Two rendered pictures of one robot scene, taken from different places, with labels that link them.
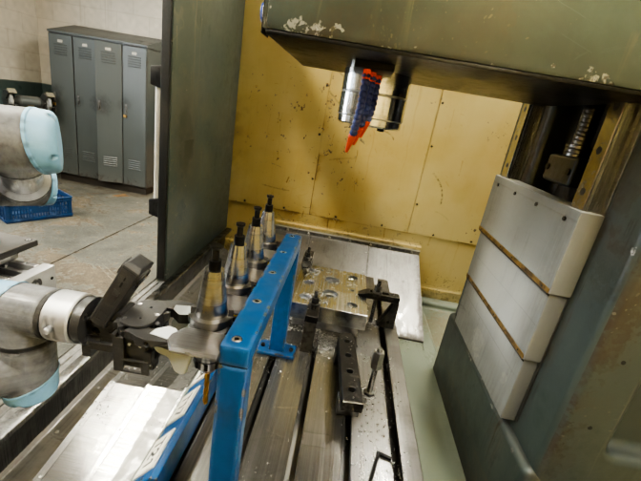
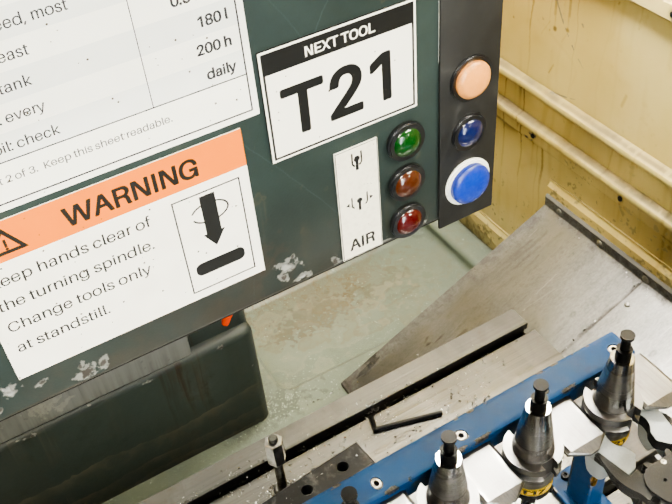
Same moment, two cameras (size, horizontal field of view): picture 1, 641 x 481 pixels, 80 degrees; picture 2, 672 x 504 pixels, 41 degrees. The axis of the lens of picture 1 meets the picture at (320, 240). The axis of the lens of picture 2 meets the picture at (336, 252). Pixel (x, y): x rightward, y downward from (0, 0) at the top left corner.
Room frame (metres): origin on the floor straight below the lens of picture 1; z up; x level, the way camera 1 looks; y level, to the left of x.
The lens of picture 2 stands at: (1.00, 0.52, 2.02)
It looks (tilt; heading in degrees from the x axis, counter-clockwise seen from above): 42 degrees down; 241
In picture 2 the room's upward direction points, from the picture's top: 6 degrees counter-clockwise
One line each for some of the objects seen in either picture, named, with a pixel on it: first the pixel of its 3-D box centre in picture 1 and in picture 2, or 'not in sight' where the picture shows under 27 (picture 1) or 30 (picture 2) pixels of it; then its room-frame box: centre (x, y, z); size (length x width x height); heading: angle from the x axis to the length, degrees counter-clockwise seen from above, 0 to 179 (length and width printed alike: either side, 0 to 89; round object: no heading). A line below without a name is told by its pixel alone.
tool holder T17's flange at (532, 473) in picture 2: (235, 286); (532, 453); (0.58, 0.13, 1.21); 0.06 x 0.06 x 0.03
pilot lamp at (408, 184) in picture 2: not in sight; (407, 183); (0.74, 0.15, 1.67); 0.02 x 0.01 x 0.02; 178
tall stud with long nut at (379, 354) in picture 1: (374, 371); (278, 464); (0.75, -0.18, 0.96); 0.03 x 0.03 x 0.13
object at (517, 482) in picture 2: (243, 274); (490, 477); (0.63, 0.13, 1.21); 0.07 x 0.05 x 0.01; 88
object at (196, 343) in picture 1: (196, 342); (647, 385); (0.41, 0.14, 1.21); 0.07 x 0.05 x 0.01; 88
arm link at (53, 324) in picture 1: (72, 318); not in sight; (0.47, 0.34, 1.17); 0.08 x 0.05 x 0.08; 178
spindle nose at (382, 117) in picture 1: (373, 100); not in sight; (0.98, -0.07, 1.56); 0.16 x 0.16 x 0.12
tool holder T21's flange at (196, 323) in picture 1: (211, 319); (611, 405); (0.47, 0.13, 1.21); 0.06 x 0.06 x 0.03
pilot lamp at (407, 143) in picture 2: not in sight; (406, 142); (0.74, 0.15, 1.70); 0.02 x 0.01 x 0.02; 178
